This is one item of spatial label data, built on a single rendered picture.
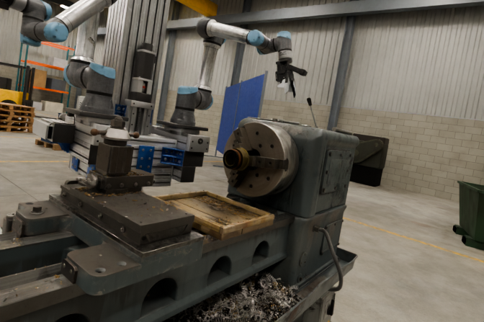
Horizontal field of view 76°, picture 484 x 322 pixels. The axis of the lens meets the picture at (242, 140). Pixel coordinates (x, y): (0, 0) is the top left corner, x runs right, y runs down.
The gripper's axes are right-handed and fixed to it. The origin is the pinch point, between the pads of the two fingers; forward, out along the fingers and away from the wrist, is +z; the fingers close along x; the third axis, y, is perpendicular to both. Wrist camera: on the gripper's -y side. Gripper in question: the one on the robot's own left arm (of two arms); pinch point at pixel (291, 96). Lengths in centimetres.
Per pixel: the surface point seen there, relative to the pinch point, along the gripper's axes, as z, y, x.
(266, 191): 46, -2, 45
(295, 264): 79, -7, 30
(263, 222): 55, -5, 58
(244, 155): 31, 3, 54
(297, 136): 23.9, -11.1, 29.3
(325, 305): 108, -11, 1
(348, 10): -450, 80, -940
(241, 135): 23, 8, 46
